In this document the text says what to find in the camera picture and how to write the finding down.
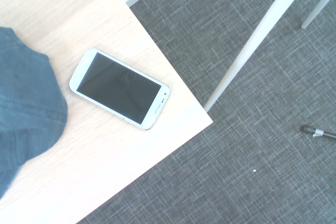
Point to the white smartphone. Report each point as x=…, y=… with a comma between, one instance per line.
x=119, y=88

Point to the white coat rack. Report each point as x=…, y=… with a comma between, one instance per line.
x=258, y=37

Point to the blue denim cap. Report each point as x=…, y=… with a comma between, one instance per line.
x=25, y=95

